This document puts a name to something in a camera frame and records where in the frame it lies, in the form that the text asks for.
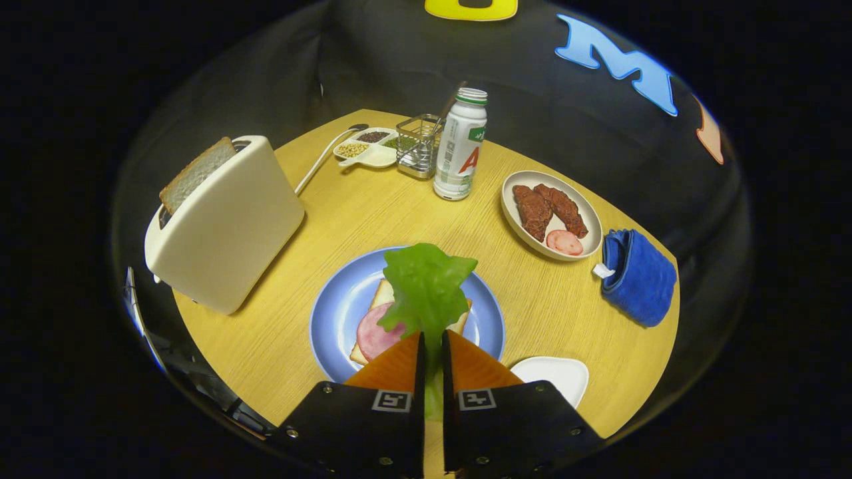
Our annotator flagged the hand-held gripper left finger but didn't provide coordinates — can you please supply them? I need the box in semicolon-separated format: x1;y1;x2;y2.
270;331;427;479

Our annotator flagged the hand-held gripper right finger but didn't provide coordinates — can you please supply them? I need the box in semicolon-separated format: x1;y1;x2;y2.
441;329;603;479

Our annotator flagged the green lettuce leaf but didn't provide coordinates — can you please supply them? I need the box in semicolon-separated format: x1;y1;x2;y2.
380;243;479;421

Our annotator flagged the toasted bread slice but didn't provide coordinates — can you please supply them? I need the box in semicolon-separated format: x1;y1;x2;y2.
159;136;238;216

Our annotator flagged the pink ham slice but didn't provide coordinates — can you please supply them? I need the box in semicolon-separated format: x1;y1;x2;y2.
546;230;584;257
356;303;408;363

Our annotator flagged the small white dish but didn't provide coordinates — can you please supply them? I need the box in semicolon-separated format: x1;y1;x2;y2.
509;356;590;409

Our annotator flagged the white bread slice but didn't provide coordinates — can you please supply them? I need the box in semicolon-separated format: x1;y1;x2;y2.
349;278;473;367

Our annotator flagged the blue round plate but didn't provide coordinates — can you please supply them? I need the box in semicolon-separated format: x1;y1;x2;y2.
310;246;506;383

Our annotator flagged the brown meat piece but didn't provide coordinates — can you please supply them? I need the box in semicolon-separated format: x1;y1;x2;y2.
534;184;589;239
512;185;553;242

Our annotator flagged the beige oval plate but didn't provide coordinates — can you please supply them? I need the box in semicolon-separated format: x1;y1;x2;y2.
501;170;604;261

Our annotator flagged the blue folded towel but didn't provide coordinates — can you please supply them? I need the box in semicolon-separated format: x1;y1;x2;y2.
592;229;678;328

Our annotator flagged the white bottle green cap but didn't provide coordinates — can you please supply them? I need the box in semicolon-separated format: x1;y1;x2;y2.
433;87;489;202

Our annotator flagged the white sectioned dish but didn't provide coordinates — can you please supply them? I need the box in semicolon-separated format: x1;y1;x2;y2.
333;127;400;169

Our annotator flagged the white toaster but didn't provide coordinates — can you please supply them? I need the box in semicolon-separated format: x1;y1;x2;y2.
144;135;306;316

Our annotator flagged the white spoon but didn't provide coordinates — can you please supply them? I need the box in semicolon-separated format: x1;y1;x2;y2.
294;123;369;197

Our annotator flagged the brown utensil stick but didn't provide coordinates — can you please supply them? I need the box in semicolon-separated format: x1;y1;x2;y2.
436;81;468;124

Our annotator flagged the wire mesh utensil holder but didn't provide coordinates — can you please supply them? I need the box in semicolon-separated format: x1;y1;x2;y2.
396;114;445;180

